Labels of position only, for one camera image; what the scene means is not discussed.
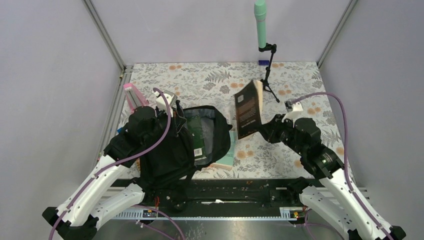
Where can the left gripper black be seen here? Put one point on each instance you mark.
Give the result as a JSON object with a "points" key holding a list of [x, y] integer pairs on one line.
{"points": [[162, 113]]}

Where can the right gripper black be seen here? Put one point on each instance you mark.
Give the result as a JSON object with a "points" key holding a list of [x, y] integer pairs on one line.
{"points": [[270, 129]]}

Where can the green gold cover book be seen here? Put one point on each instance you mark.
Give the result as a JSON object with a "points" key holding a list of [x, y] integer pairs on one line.
{"points": [[194, 125]]}

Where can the black student backpack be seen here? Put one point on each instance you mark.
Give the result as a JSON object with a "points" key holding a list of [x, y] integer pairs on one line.
{"points": [[174, 157]]}

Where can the dark brown book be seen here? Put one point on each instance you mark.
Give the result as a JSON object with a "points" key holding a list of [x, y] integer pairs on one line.
{"points": [[248, 109]]}

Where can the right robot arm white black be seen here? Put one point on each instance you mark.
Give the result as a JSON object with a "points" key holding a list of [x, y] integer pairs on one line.
{"points": [[352, 217]]}

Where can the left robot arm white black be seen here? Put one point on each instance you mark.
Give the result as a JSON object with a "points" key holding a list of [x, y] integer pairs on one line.
{"points": [[83, 213]]}

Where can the pink metronome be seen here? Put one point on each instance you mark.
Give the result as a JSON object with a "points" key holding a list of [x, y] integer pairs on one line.
{"points": [[134, 97]]}

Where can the floral table mat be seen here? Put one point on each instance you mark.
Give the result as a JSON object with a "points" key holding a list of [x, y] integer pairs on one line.
{"points": [[214, 84]]}

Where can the black tripod microphone stand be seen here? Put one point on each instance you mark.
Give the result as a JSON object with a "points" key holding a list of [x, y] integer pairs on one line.
{"points": [[272, 48]]}

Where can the teal paperback book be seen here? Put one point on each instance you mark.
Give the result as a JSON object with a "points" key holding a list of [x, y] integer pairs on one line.
{"points": [[227, 161]]}

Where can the small blue block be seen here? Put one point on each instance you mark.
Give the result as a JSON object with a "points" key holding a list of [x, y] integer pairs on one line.
{"points": [[263, 62]]}

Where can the green microphone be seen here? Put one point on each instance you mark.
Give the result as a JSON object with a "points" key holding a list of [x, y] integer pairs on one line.
{"points": [[260, 13]]}

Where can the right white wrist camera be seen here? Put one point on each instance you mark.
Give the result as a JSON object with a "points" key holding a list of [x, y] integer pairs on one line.
{"points": [[293, 110]]}

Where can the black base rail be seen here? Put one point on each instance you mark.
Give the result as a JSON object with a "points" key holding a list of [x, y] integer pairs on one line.
{"points": [[229, 199]]}

